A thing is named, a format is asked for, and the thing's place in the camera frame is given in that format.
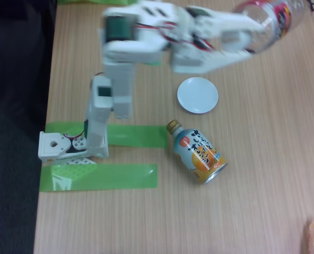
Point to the clear plastic bottle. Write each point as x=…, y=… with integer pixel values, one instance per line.
x=276, y=26

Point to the orange juice bottle can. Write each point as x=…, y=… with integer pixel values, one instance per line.
x=196, y=153

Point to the white round plate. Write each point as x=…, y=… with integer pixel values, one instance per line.
x=196, y=95

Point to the green paper label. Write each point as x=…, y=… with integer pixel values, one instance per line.
x=153, y=63

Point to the short green tape strip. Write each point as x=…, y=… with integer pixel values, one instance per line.
x=138, y=136

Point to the green tape at table edge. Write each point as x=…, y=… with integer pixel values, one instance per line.
x=93, y=1

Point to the long green tape strip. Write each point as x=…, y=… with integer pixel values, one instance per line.
x=114, y=176

